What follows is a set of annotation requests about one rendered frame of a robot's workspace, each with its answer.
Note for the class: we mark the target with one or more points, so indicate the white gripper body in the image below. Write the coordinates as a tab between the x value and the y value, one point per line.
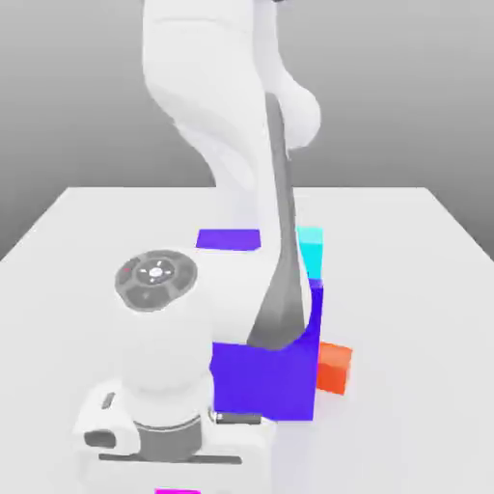
231	476

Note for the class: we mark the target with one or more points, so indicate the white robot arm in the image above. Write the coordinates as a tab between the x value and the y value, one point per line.
231	115

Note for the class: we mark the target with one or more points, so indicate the small magenta cube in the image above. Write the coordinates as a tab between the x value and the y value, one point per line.
177	491

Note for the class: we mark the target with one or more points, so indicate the small orange cube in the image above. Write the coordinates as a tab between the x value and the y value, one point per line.
334	368

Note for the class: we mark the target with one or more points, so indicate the small cyan cube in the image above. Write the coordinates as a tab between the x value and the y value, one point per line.
313	252

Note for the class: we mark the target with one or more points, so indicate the large blue box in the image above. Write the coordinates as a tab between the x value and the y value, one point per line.
270	386

